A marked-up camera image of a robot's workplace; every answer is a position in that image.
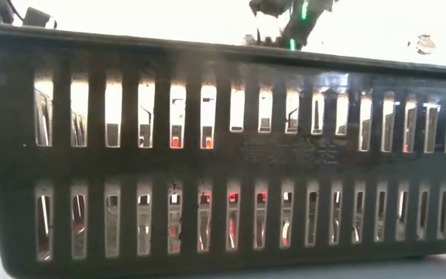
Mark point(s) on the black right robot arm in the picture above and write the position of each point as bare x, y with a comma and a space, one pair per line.
269, 5

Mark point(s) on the black slotted plastic basket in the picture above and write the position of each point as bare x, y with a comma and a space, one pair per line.
223, 162

